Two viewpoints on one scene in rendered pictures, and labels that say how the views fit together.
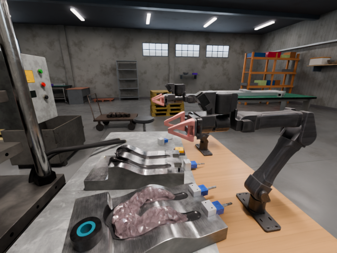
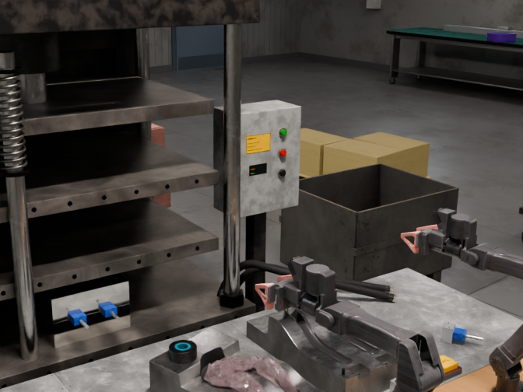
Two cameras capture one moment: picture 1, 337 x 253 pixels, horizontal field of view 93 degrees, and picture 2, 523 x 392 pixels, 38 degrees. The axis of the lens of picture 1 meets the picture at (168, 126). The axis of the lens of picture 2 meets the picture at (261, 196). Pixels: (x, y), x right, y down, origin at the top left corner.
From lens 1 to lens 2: 1.76 m
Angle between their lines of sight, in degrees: 55
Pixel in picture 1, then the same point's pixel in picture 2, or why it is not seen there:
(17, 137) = (301, 206)
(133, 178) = (290, 351)
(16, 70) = (229, 150)
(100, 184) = (259, 336)
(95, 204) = (215, 341)
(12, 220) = (174, 324)
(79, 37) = not seen: outside the picture
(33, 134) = (229, 232)
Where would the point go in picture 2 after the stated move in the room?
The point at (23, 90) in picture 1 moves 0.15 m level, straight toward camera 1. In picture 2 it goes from (231, 174) to (216, 186)
